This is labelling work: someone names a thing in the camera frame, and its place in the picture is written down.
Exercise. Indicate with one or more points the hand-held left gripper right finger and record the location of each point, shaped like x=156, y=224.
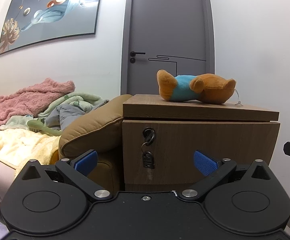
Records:
x=205, y=163

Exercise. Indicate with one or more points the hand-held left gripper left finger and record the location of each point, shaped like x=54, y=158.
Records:
x=86, y=162

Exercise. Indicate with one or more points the wooden drawer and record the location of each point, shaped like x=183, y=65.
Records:
x=210, y=150

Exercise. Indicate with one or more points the black key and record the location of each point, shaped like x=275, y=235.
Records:
x=149, y=136

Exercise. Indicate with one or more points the brown plush bear blue shirt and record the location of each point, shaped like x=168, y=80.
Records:
x=197, y=88

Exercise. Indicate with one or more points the brown leather sofa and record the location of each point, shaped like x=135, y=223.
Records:
x=89, y=130

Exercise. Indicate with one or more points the grey cloth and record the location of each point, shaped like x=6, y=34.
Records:
x=64, y=116

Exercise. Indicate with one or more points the wooden nightstand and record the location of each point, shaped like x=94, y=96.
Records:
x=200, y=110

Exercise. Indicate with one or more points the green plush toy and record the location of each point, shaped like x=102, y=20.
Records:
x=43, y=127

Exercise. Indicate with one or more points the black key fob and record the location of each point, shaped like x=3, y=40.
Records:
x=148, y=158

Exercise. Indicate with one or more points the yellow fluffy blanket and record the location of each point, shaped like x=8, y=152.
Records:
x=17, y=147

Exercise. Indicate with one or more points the clear suction cup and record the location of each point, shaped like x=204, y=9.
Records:
x=239, y=102

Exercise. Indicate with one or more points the pink fluffy blanket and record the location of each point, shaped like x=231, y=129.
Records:
x=22, y=100

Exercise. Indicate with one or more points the grey door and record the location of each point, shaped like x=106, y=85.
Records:
x=168, y=35

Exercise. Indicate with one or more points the framed abstract wall picture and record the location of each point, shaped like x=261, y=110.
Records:
x=52, y=12

